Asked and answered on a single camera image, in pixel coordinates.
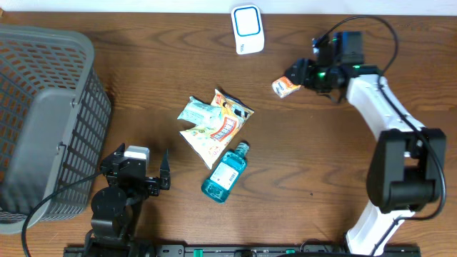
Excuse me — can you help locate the small orange carton box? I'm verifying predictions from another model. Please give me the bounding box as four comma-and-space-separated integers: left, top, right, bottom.
271, 76, 301, 99

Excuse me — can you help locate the blue mouthwash bottle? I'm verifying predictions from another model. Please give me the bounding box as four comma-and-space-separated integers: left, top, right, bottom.
201, 142, 250, 203

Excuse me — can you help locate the yellow snack bag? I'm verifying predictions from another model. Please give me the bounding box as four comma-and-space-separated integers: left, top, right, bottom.
180, 90, 254, 169

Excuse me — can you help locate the green wet wipes pack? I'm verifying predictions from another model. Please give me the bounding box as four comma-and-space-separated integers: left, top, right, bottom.
177, 96, 222, 129

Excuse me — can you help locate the grey plastic shopping basket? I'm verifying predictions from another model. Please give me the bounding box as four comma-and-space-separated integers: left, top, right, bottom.
1, 24, 111, 234

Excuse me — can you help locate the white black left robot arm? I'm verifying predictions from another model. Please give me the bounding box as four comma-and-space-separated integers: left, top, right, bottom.
82, 144, 171, 257

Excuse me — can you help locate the white barcode scanner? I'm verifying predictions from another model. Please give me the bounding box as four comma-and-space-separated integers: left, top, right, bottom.
231, 4, 265, 55

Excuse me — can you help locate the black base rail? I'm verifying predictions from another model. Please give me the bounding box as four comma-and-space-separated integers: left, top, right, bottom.
62, 243, 422, 257

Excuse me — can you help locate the black left camera cable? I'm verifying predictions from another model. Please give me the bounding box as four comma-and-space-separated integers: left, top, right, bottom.
20, 171, 106, 257

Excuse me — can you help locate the black camera cable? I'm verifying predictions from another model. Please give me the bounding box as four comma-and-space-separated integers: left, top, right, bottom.
20, 171, 106, 257
316, 14, 447, 256

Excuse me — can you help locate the black right camera cable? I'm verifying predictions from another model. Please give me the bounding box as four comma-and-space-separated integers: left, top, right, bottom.
316, 14, 447, 256

